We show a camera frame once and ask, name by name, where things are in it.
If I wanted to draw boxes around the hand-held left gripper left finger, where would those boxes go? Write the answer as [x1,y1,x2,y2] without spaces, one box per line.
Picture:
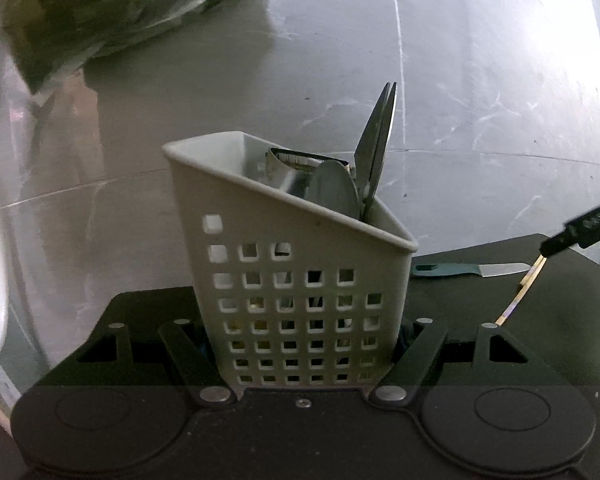
[55,317,238,408]

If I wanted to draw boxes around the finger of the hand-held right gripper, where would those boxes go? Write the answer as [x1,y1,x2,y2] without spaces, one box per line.
[538,196,600,259]

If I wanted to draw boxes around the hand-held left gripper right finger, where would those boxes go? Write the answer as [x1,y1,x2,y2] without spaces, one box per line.
[370,316,566,407]

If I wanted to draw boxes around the wooden chopstick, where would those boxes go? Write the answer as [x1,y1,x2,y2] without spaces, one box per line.
[494,253,549,329]

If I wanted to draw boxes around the white perforated plastic basket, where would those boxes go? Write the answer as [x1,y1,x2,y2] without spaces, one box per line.
[162,131,420,395]

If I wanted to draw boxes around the large silver spoon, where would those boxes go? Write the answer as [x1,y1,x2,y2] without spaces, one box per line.
[304,159,365,222]

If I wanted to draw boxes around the metal scissors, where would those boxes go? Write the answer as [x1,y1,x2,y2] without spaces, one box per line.
[353,81,398,222]

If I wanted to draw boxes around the serrated metal utensil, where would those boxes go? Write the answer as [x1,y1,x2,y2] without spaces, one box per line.
[264,147,353,198]

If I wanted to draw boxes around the clear bag of leafy greens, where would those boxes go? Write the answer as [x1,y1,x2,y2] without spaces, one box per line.
[0,0,292,96]

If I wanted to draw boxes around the green handled knife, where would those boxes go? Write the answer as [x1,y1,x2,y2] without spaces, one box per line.
[411,261,532,280]

